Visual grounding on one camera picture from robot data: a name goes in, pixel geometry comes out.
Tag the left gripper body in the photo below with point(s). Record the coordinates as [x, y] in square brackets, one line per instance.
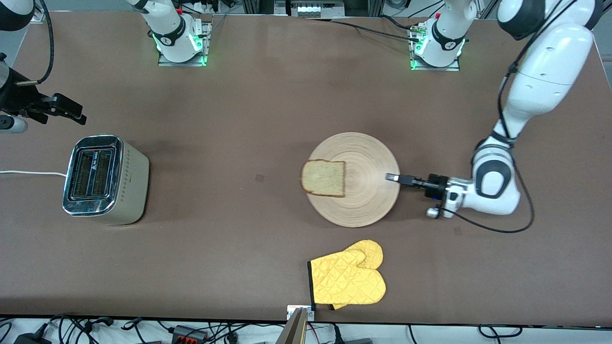
[436, 183]

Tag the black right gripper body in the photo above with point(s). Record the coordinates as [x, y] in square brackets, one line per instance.
[16, 98]

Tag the round wooden plate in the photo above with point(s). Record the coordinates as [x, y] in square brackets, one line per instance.
[368, 200]

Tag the brown bread slice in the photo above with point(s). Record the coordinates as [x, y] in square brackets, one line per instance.
[325, 177]

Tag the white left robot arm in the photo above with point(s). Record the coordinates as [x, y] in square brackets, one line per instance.
[545, 71]

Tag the silver two-slot toaster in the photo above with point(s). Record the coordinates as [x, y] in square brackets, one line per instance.
[110, 181]

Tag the yellow quilted oven mitt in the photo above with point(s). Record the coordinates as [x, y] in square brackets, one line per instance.
[344, 282]
[372, 251]

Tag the white power strip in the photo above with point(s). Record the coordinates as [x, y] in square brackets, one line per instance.
[313, 8]

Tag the black power adapter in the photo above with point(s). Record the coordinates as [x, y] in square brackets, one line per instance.
[31, 339]

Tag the black connector with orange tabs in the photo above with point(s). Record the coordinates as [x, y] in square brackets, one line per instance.
[189, 333]

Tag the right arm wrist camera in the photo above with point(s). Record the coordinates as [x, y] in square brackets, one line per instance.
[14, 125]

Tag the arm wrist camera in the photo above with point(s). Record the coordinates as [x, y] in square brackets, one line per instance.
[14, 125]
[437, 213]

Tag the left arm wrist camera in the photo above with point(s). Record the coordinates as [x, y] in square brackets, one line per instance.
[437, 213]

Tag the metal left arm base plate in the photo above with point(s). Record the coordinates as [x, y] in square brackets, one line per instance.
[435, 69]

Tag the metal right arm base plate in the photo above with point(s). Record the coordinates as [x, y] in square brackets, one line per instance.
[207, 33]

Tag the small metal edge bracket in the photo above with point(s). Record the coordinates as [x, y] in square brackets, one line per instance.
[311, 313]

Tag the beige camera post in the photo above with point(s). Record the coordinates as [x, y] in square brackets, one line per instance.
[294, 332]

